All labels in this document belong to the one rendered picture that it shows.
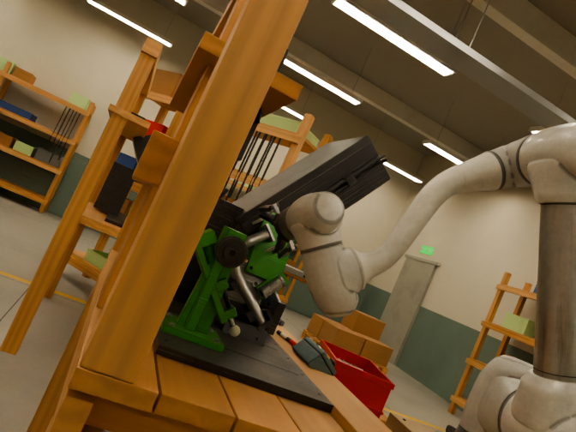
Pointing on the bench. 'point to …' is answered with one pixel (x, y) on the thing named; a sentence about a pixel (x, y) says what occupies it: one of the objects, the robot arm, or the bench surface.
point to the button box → (314, 356)
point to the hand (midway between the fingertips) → (265, 234)
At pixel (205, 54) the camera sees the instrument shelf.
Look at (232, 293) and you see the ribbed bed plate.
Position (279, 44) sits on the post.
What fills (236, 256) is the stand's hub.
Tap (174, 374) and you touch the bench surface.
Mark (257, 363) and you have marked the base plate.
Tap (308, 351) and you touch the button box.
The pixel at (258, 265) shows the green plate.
